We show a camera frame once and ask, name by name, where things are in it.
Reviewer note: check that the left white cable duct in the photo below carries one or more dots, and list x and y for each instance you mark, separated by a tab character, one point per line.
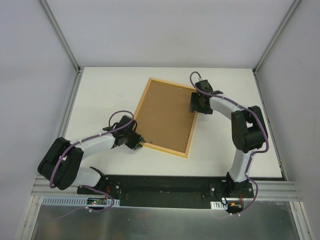
79	201

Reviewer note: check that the right aluminium corner post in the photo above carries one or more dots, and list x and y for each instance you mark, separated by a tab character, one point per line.
277	34

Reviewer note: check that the right white cable duct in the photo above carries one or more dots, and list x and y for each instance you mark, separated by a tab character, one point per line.
217	205

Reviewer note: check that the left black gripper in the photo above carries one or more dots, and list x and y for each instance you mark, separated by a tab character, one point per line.
135	140

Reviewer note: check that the aluminium corner post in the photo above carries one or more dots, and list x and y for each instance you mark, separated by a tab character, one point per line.
59	34
277	34

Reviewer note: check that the aluminium front rail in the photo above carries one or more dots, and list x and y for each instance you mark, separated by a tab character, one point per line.
267	190

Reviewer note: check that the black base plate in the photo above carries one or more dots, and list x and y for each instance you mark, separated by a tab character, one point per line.
184	192

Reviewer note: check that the left aluminium corner post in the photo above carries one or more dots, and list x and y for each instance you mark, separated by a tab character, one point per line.
59	34

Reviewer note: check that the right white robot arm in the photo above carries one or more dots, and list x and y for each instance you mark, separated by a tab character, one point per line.
248	130

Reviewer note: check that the yellow wooden picture frame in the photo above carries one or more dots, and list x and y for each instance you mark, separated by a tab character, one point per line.
190	140

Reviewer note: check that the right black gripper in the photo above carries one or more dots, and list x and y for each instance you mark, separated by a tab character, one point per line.
196	103

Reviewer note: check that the white cable duct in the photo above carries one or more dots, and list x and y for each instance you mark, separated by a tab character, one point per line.
217	205
79	201

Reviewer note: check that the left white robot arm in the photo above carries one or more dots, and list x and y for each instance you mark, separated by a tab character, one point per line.
61	165

